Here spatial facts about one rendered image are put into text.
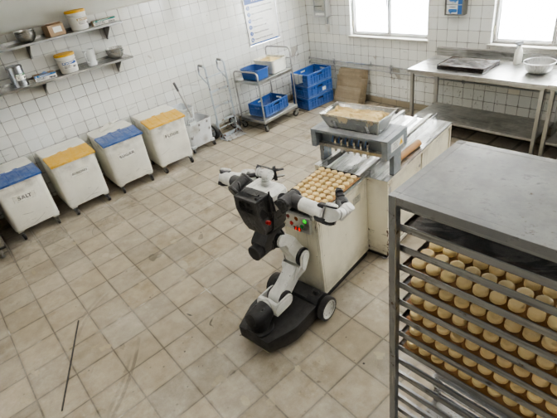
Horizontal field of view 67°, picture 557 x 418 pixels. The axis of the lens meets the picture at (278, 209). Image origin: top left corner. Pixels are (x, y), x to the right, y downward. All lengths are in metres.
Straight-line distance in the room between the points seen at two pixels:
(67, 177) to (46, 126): 0.82
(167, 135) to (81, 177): 1.23
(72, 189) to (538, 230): 5.18
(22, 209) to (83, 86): 1.75
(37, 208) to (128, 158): 1.22
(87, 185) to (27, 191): 0.66
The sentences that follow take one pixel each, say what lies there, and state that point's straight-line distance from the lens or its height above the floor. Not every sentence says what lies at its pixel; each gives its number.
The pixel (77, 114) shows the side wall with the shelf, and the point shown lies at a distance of 6.27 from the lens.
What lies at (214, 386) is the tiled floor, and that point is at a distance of 3.28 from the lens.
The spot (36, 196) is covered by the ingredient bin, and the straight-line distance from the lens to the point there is 5.70.
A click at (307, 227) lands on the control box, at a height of 0.76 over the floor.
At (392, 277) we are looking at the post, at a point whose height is 1.46.
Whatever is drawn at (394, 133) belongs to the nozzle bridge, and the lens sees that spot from 3.44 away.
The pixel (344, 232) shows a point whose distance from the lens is 3.47.
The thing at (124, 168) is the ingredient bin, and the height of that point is 0.33.
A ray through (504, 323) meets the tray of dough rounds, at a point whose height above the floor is 1.41.
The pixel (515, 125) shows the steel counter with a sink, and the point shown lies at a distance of 6.03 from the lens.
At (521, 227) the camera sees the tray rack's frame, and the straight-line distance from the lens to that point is 1.34.
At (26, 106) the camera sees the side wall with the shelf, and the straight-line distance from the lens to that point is 6.12.
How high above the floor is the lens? 2.58
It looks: 32 degrees down
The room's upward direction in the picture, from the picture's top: 10 degrees counter-clockwise
